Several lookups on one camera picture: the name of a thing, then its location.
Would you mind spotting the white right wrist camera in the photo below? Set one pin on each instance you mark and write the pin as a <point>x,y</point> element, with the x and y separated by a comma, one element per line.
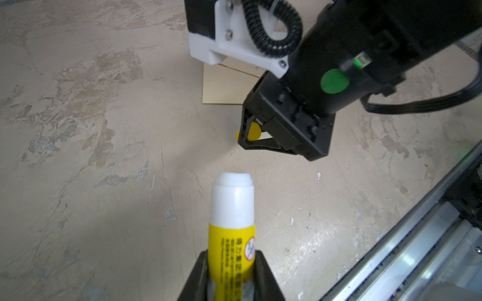
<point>218,29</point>

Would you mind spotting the yellow glue stick cap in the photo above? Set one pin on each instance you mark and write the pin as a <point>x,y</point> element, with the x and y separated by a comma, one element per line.
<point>255,132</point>

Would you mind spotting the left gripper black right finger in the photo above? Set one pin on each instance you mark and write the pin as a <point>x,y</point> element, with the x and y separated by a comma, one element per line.
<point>266,286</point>

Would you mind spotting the manila paper envelope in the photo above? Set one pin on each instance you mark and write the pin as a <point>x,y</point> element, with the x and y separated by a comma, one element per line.
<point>229,82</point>

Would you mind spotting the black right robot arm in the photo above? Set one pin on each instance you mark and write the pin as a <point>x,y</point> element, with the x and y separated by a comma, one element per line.
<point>356,49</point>

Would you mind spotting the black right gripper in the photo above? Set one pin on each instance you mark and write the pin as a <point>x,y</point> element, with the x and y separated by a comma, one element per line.
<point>286,126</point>

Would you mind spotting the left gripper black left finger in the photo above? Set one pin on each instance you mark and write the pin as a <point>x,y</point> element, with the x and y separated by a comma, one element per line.
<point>195,288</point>

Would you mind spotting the yellow glue stick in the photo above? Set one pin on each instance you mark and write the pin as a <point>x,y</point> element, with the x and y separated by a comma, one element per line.
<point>231,238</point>

